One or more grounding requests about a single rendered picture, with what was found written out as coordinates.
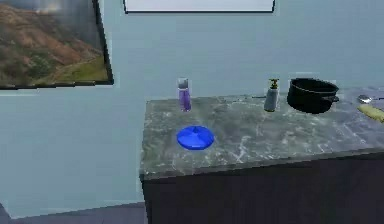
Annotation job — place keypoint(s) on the purple glass jar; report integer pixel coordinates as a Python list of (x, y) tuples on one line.
[(184, 96)]

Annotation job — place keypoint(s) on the yellow corn cob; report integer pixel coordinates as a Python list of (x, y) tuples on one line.
[(371, 112)]

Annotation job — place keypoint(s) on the grey spray bottle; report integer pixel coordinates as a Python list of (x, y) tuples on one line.
[(271, 97)]

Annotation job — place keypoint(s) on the white framed picture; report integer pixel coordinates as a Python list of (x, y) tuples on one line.
[(199, 5)]

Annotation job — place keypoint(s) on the black pot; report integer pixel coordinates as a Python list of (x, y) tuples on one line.
[(311, 95)]

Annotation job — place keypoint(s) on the blue round lid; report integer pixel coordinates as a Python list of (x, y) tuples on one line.
[(195, 137)]

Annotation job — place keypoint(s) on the dark cabinet with marble top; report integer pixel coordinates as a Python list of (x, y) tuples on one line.
[(266, 180)]

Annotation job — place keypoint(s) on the framed landscape picture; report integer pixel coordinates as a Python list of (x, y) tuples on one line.
[(50, 43)]

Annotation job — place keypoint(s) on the silver spoon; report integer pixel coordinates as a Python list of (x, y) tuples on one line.
[(365, 98)]

